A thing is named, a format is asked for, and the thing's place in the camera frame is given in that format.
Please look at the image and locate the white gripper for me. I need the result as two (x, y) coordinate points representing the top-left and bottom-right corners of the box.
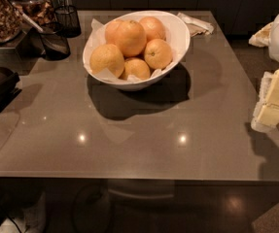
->
(249, 15), (279, 133)

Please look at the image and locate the large orange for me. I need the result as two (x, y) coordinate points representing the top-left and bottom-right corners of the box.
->
(115, 20), (147, 57)

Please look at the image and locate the white oval bowl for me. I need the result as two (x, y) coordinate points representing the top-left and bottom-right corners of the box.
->
(83, 11), (191, 91)

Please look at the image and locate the right front orange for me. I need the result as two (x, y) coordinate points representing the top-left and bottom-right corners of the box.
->
(144, 39), (173, 69)

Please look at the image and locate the back right orange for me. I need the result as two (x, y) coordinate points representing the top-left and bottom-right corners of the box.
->
(139, 17), (166, 42)

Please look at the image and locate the front centre orange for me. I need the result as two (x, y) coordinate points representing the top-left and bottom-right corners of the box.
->
(121, 57), (151, 81)

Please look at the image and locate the back left orange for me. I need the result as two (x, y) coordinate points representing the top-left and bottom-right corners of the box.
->
(105, 19), (122, 44)

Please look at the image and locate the front left orange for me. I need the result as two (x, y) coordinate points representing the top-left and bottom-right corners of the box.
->
(89, 44), (124, 78)

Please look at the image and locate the white paper bowl liner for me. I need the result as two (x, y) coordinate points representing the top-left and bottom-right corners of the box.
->
(83, 17), (175, 85)

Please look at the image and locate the folded paper napkin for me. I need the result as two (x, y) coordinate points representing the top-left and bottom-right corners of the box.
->
(178, 13), (214, 37)

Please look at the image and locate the black mesh cup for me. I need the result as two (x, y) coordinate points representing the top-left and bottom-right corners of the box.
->
(54, 5), (81, 38)

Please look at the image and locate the black mesh scoop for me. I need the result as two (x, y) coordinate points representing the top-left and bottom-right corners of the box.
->
(39, 22), (70, 60)

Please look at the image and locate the small glass snack jar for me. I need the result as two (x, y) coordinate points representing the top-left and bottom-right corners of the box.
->
(11, 0), (55, 25)

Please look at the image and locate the metal tray stand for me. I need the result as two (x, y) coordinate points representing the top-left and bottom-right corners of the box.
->
(0, 29), (44, 75)

